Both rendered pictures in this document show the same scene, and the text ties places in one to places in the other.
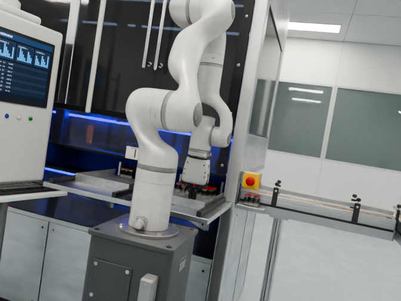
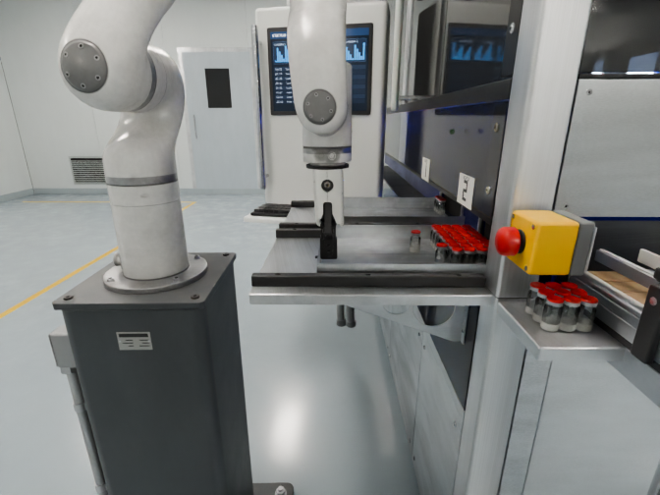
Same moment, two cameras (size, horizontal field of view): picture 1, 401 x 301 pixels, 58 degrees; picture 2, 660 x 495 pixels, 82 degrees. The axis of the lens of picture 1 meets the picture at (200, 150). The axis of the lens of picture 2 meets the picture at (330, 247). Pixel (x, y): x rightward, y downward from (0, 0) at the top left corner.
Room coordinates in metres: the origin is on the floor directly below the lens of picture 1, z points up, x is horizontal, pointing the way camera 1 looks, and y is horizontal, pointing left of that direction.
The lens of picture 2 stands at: (1.23, -0.64, 1.15)
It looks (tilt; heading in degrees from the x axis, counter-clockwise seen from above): 19 degrees down; 74
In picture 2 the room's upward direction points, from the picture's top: straight up
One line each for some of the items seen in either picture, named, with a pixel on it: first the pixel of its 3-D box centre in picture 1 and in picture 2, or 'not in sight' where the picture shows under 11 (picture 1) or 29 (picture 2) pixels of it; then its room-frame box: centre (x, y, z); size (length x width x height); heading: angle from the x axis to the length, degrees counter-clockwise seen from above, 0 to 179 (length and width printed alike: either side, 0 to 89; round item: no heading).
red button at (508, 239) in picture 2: (250, 181); (511, 241); (1.60, -0.24, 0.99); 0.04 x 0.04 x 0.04; 74
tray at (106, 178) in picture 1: (120, 179); (391, 211); (1.70, 0.35, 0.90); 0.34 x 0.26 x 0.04; 164
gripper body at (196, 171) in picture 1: (196, 169); (327, 191); (1.41, 0.00, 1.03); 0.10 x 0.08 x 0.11; 74
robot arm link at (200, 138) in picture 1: (203, 132); (326, 105); (1.41, 0.00, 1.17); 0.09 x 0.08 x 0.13; 70
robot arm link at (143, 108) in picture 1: (153, 128); (142, 112); (1.10, 0.15, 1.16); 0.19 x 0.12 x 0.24; 70
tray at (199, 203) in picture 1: (187, 194); (402, 249); (1.58, 0.03, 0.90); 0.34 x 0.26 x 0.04; 163
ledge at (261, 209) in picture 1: (252, 206); (564, 328); (1.68, -0.28, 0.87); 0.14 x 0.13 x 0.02; 164
